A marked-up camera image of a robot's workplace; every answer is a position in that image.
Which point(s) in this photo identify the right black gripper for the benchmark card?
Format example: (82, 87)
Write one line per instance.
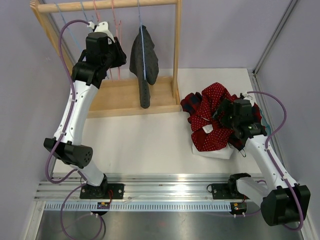
(226, 106)

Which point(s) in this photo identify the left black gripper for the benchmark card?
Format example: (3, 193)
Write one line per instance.
(120, 55)

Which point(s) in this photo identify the red dotted skirt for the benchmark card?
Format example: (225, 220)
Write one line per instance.
(212, 96)

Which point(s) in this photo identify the red plaid skirt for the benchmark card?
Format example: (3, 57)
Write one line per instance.
(190, 104)

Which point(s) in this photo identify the white skirt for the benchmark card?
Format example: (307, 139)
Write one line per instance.
(212, 152)

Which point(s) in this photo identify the pink wire hanger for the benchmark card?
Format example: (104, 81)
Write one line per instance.
(117, 24)
(97, 13)

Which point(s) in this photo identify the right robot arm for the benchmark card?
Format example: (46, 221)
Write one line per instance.
(281, 200)

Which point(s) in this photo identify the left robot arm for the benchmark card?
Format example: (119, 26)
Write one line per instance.
(102, 52)

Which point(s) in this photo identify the grey dotted skirt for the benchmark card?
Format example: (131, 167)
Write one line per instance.
(152, 66)

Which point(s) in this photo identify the wooden clothes rack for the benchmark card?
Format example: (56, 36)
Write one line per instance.
(121, 97)

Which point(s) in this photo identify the teal plastic bin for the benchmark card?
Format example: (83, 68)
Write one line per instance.
(265, 123)

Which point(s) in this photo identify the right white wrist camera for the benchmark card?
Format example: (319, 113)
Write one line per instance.
(246, 96)

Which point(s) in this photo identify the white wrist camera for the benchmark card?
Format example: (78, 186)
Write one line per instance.
(246, 96)
(101, 27)

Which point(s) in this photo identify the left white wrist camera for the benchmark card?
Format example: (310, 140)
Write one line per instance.
(101, 27)

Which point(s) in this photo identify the aluminium frame post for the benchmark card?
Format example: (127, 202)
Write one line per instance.
(275, 35)

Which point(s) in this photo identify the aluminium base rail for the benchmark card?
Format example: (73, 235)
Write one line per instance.
(142, 187)

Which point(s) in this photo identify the white slotted cable duct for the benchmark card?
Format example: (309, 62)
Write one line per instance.
(136, 206)

